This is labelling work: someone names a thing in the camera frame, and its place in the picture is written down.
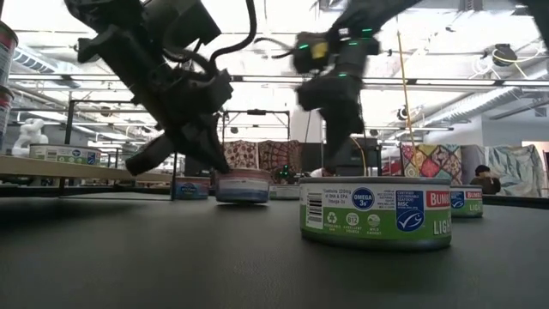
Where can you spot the white robot figure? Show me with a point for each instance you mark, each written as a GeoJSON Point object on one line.
{"type": "Point", "coordinates": [30, 135]}

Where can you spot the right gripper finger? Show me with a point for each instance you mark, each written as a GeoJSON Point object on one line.
{"type": "Point", "coordinates": [351, 124]}
{"type": "Point", "coordinates": [333, 129]}

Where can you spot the grey cloth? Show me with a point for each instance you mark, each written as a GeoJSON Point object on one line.
{"type": "Point", "coordinates": [472, 154]}

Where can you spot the light wooden shelf board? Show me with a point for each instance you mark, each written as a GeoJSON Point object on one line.
{"type": "Point", "coordinates": [86, 171]}

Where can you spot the black panel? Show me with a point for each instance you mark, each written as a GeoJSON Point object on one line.
{"type": "Point", "coordinates": [197, 167]}

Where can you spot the silver ventilation duct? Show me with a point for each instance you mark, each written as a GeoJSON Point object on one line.
{"type": "Point", "coordinates": [34, 64]}

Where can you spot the long ceiling light bar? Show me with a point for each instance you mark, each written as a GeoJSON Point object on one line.
{"type": "Point", "coordinates": [472, 81]}

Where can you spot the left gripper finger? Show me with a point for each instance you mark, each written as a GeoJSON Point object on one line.
{"type": "Point", "coordinates": [210, 150]}
{"type": "Point", "coordinates": [148, 156]}

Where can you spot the red patterned cloth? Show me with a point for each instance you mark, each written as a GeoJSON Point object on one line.
{"type": "Point", "coordinates": [240, 154]}
{"type": "Point", "coordinates": [279, 154]}

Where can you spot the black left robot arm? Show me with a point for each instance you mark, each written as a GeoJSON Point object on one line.
{"type": "Point", "coordinates": [111, 47]}

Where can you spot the colourful patchwork quilt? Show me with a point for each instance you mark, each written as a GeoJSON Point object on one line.
{"type": "Point", "coordinates": [433, 165]}

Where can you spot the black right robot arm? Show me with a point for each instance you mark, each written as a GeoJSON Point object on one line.
{"type": "Point", "coordinates": [373, 13]}

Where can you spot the black metal frame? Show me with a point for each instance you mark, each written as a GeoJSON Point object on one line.
{"type": "Point", "coordinates": [94, 102]}
{"type": "Point", "coordinates": [257, 112]}

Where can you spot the black computer case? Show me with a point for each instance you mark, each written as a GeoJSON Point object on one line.
{"type": "Point", "coordinates": [369, 159]}

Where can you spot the black round ceiling fixture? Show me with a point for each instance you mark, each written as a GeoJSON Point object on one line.
{"type": "Point", "coordinates": [402, 113]}

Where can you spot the teal white patterned cloth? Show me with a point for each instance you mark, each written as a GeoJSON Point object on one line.
{"type": "Point", "coordinates": [514, 167]}

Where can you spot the yellow tag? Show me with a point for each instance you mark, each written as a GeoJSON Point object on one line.
{"type": "Point", "coordinates": [319, 50]}

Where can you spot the white pillar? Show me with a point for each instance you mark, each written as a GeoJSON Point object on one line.
{"type": "Point", "coordinates": [309, 129]}

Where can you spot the green white tuna can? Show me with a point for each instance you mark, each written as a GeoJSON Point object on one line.
{"type": "Point", "coordinates": [284, 192]}
{"type": "Point", "coordinates": [467, 201]}
{"type": "Point", "coordinates": [377, 214]}
{"type": "Point", "coordinates": [64, 155]}

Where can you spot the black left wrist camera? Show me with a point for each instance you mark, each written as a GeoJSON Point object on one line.
{"type": "Point", "coordinates": [184, 21]}

